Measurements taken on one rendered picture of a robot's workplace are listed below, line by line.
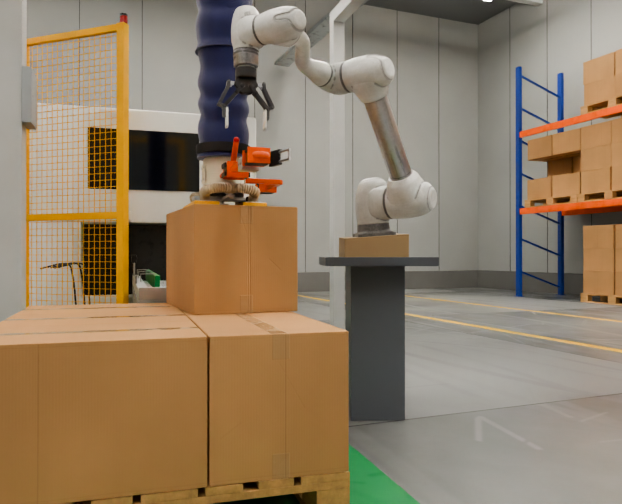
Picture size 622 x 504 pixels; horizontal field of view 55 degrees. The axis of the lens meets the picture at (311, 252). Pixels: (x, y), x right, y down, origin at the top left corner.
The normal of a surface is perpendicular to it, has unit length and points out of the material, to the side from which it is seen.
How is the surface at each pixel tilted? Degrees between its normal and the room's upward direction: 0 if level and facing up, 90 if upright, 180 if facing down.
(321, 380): 90
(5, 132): 90
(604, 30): 90
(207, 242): 90
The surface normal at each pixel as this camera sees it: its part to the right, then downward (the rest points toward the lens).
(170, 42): 0.38, 0.00
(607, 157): -0.91, 0.00
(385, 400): 0.04, 0.00
